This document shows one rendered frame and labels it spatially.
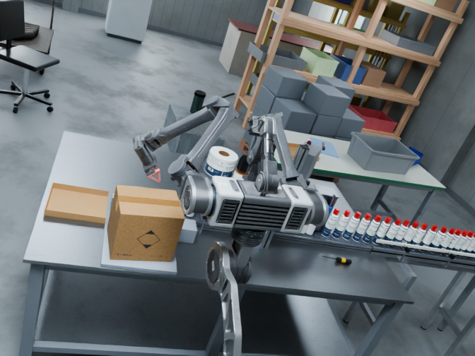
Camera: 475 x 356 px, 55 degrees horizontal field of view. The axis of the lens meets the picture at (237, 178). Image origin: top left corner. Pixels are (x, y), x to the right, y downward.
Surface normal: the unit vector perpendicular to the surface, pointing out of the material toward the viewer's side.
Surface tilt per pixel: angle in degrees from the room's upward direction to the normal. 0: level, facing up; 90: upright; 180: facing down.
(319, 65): 90
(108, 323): 0
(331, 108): 90
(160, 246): 90
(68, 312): 0
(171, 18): 90
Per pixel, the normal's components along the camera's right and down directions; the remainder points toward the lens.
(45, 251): 0.30, -0.84
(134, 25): 0.25, 0.53
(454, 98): -0.91, -0.12
